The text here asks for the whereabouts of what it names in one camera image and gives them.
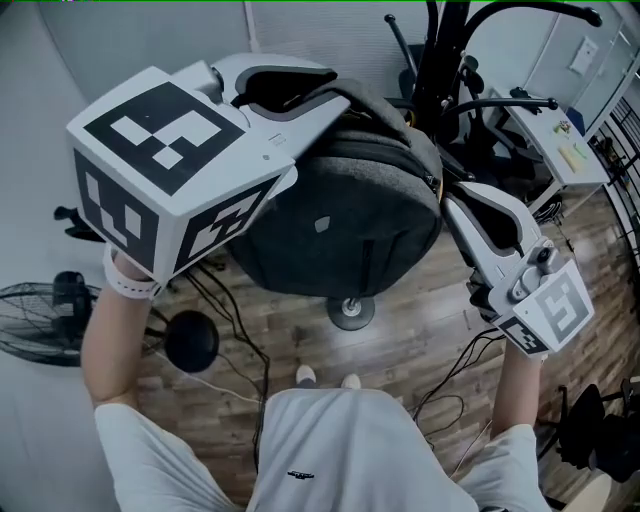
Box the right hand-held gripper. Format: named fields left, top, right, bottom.
left=442, top=182, right=596, bottom=357

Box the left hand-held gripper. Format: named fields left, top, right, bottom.
left=67, top=53, right=352, bottom=279

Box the dark grey fabric backpack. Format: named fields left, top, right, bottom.
left=227, top=77, right=446, bottom=299

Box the person's left forearm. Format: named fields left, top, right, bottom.
left=79, top=244, right=151, bottom=404

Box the person's right forearm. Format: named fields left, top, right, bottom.
left=492, top=339, right=546, bottom=444

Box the black office chair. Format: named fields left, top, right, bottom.
left=53, top=203, right=109, bottom=244
left=537, top=377, right=640, bottom=486
left=397, top=43, right=426, bottom=109
left=449, top=54, right=549, bottom=201

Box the white desk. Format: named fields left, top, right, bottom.
left=487, top=84, right=614, bottom=216

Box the beige flat desk object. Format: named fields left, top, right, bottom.
left=558, top=145, right=587, bottom=174

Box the blue chair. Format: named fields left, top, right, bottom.
left=567, top=105, right=590, bottom=136

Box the white wristband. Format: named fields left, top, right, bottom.
left=102, top=244, right=164, bottom=301

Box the white t-shirt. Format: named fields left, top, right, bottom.
left=94, top=387, right=551, bottom=512

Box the beige round stool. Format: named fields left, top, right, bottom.
left=554, top=472, right=616, bottom=512

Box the black standing fan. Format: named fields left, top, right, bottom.
left=0, top=269, right=221, bottom=374

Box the black floor cable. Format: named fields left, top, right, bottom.
left=184, top=259, right=274, bottom=481
left=409, top=332, right=506, bottom=446

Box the black wire shelf rack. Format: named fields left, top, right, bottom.
left=587, top=94, right=640, bottom=241

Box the white wall paper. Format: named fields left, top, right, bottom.
left=568, top=35, right=600, bottom=76

